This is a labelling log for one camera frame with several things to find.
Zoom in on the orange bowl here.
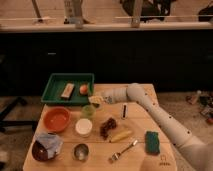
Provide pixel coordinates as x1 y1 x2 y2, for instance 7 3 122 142
43 107 71 132

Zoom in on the translucent green plastic cup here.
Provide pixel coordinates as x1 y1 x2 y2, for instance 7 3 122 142
81 105 96 120

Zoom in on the dark red bowl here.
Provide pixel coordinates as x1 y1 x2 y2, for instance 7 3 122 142
32 141 57 162

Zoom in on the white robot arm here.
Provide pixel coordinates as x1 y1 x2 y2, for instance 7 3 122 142
89 83 213 171

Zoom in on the white plastic cup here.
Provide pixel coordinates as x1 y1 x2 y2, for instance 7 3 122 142
75 118 93 137

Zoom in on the light blue cloth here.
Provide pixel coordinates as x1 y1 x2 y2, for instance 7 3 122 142
35 133 63 158

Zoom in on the green pepper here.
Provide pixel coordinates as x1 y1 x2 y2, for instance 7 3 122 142
93 103 101 108

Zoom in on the small metal cup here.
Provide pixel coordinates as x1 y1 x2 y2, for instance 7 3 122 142
73 144 89 161

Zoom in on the orange peach fruit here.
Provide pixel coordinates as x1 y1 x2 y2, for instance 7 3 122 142
79 84 89 95

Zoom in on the silver fork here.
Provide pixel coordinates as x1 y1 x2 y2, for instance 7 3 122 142
108 140 138 163

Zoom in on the green plastic tray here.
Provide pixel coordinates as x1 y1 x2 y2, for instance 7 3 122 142
41 73 94 106

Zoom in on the green sponge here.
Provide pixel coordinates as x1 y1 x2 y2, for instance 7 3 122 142
145 131 160 155

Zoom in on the bunch of red grapes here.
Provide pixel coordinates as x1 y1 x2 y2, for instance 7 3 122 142
100 118 117 140

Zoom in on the tan sponge block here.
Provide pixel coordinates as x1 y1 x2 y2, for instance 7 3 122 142
61 83 74 99

